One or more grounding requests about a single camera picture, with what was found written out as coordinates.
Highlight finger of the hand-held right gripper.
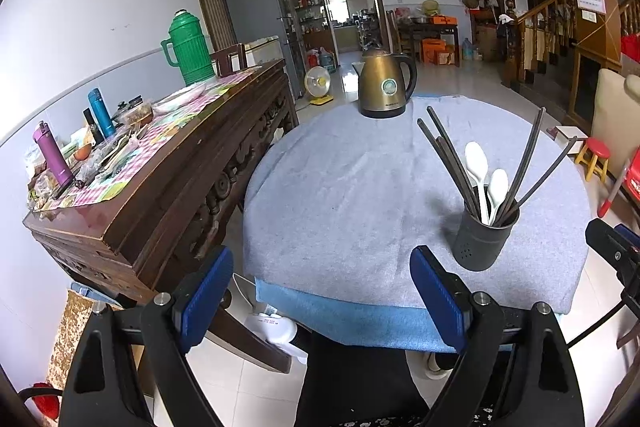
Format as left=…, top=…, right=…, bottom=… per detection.
left=585, top=217, right=640, bottom=308

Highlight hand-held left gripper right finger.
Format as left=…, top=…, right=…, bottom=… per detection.
left=409, top=245, right=586, bottom=427

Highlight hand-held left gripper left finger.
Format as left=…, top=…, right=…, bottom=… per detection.
left=59, top=246, right=235, bottom=427

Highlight dark grey utensil holder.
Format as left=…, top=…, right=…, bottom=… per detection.
left=452, top=199, right=521, bottom=272

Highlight bundle of chopsticks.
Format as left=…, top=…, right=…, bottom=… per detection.
left=416, top=106, right=579, bottom=228

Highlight white plastic spoon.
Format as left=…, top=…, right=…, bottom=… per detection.
left=464, top=141, right=490, bottom=224
left=487, top=168, right=510, bottom=226

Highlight white floor appliance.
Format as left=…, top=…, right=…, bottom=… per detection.
left=231, top=273, right=309, bottom=364

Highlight yellow stool with red seat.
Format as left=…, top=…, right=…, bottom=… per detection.
left=574, top=137, right=613, bottom=183

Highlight blue table cover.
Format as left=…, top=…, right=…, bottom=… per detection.
left=254, top=276, right=567, bottom=354

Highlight carved wooden sideboard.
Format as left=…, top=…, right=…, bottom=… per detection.
left=22, top=58, right=301, bottom=374

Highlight person's black trousers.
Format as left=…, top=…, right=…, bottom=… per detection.
left=294, top=334, right=503, bottom=427

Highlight cream chair back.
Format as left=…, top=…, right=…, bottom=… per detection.
left=591, top=67, right=640, bottom=160

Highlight grey tablecloth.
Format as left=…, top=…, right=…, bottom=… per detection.
left=242, top=94, right=594, bottom=314

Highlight gold patterned box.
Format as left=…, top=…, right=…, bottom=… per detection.
left=46, top=289, right=147, bottom=400

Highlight checkered sideboard cloth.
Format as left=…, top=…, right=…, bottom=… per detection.
left=29, top=69, right=264, bottom=212

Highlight clear food container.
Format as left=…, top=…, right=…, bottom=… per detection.
left=114, top=97, right=154, bottom=126

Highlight white plate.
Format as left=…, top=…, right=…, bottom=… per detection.
left=151, top=84, right=207, bottom=116

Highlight purple drink bottle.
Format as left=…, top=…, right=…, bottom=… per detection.
left=32, top=122, right=76, bottom=188

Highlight blue drink bottle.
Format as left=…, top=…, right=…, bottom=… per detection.
left=87, top=88, right=117, bottom=139

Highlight wooden stair railing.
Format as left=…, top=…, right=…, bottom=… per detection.
left=500, top=0, right=640, bottom=94

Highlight gold electric kettle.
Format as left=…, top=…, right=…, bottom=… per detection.
left=352, top=48, right=418, bottom=119

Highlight wooden chair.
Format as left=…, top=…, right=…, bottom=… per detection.
left=210, top=43, right=249, bottom=78

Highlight small floor fan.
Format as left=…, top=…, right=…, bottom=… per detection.
left=303, top=66, right=335, bottom=106

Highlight orange cardboard box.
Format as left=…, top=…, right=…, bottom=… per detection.
left=421, top=38, right=459, bottom=67

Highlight green thermos jug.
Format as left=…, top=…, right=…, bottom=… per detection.
left=160, top=9, right=216, bottom=88

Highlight white chest freezer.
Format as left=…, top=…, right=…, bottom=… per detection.
left=244, top=35, right=289, bottom=68

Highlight dark wooden side table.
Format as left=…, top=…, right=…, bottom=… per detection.
left=394, top=13, right=461, bottom=68

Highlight silver refrigerator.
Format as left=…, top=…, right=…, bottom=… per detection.
left=218, top=0, right=302, bottom=100

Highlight red handled stick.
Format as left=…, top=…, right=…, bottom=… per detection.
left=597, top=159, right=637, bottom=219

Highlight black cable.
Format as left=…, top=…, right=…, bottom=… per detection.
left=565, top=289, right=633, bottom=350

